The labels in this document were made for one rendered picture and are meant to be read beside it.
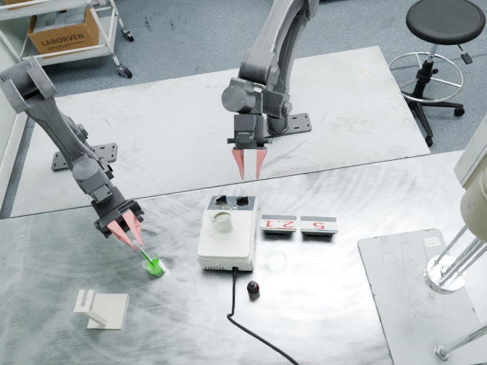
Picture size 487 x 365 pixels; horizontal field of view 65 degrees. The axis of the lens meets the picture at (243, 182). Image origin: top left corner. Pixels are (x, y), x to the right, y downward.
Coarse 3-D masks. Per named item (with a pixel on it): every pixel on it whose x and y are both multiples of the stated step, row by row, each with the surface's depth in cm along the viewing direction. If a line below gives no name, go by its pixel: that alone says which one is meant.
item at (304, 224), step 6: (306, 222) 96; (312, 222) 96; (318, 222) 96; (324, 222) 96; (306, 228) 93; (312, 228) 93; (318, 228) 93; (324, 228) 93; (330, 228) 93; (336, 228) 92
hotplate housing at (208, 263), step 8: (256, 200) 99; (256, 208) 96; (256, 216) 95; (256, 224) 95; (256, 232) 95; (200, 256) 88; (248, 256) 87; (200, 264) 90; (208, 264) 89; (216, 264) 89; (224, 264) 89; (232, 264) 88; (240, 264) 88; (248, 264) 88
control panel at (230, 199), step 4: (212, 196) 101; (216, 196) 101; (228, 196) 101; (232, 196) 101; (236, 196) 101; (240, 196) 100; (252, 196) 100; (212, 200) 99; (228, 200) 99; (232, 200) 99; (252, 200) 98; (236, 204) 97; (248, 204) 96; (252, 204) 96; (208, 208) 96; (236, 208) 95; (240, 208) 95; (244, 208) 95; (248, 208) 95; (252, 208) 95
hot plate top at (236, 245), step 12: (204, 216) 92; (240, 216) 91; (204, 228) 90; (240, 228) 89; (204, 240) 88; (216, 240) 88; (228, 240) 87; (240, 240) 87; (204, 252) 87; (216, 252) 86; (228, 252) 86; (240, 252) 86
